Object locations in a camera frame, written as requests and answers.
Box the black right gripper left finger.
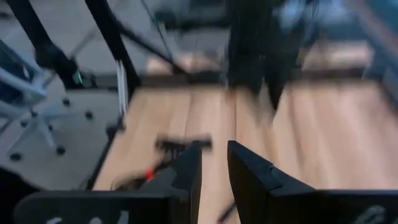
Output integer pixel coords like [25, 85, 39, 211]
[14, 140, 203, 224]

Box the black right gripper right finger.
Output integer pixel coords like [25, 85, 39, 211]
[226, 139, 398, 224]

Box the black braided cable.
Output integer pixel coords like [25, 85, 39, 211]
[111, 133, 214, 191]

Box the grey office chair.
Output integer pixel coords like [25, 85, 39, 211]
[0, 39, 96, 162]

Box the black aluminium rig frame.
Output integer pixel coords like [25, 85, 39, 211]
[6, 0, 141, 191]

